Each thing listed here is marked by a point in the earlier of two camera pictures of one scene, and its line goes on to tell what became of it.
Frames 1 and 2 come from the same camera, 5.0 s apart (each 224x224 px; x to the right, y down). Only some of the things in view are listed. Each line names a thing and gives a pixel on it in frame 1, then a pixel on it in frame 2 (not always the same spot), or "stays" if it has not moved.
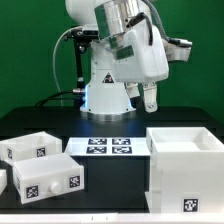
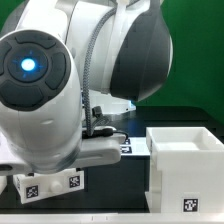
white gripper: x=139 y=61 to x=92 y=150
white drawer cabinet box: x=186 y=171 stays
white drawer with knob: x=44 y=178 stays
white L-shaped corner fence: x=123 y=218 stays
